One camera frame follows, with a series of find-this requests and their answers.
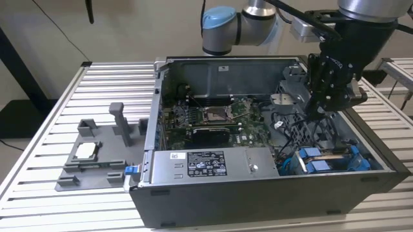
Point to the grey parts rack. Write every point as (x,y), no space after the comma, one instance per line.
(106,149)

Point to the black open PC case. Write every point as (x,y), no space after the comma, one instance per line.
(242,205)

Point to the black case fan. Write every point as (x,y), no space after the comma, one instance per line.
(184,94)

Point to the blue case latch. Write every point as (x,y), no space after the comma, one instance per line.
(130,170)

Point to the locking lever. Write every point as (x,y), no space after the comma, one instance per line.
(197,101)

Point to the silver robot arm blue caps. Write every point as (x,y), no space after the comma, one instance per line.
(226,36)

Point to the metal slat side table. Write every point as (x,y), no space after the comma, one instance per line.
(399,70)

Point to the metal disk bay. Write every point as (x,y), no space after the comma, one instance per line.
(375,154)

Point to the green motherboard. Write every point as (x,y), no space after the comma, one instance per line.
(252,135)

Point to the silver power supply with label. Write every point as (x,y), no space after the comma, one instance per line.
(168,169)

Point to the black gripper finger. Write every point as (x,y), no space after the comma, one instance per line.
(339,99)
(317,79)

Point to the grey plastic case bracket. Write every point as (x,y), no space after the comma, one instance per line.
(292,71)

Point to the CPU socket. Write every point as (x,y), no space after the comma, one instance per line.
(214,114)

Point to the silver metal bracket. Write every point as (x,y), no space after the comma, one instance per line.
(284,99)

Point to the black desk leg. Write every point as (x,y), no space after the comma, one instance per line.
(19,79)

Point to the white sticker on case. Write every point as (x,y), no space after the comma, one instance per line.
(224,68)

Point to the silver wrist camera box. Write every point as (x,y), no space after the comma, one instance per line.
(301,30)

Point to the silver CPU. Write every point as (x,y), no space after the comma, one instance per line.
(86,150)

